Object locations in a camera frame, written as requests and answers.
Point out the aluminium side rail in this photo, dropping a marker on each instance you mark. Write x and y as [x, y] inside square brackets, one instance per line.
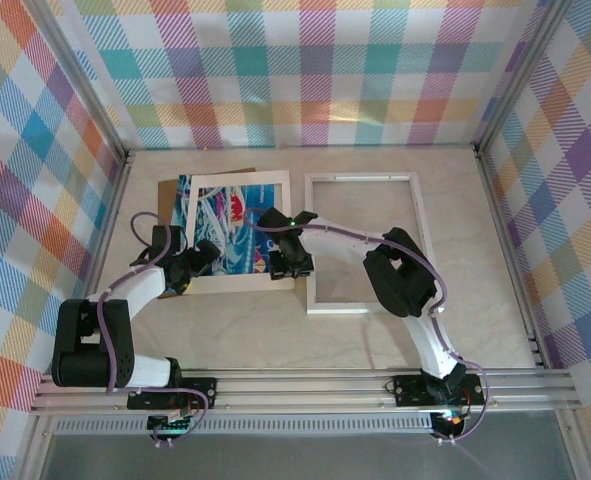
[488, 175]
[115, 200]

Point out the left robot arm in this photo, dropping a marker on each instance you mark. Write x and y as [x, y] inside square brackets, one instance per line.
[80, 350]

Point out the long aluminium mounting rail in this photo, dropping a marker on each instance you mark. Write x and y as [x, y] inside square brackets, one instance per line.
[300, 390]

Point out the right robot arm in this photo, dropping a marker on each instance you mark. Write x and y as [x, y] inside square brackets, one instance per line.
[400, 280]

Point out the aluminium corner post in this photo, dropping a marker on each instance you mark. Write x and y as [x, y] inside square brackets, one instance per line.
[517, 75]
[85, 75]

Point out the brown backing board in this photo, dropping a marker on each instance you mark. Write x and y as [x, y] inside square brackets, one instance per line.
[167, 210]

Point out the white picture frame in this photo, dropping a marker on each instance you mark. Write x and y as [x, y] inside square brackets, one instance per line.
[342, 309]

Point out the controller board with blue light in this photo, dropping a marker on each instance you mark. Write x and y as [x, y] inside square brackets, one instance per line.
[170, 427]

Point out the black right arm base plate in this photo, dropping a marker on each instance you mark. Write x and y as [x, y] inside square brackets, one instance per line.
[410, 392]

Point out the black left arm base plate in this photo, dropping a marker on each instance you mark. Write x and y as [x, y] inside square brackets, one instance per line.
[210, 387]

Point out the controller board with orange part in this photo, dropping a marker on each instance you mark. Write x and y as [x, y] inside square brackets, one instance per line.
[450, 422]

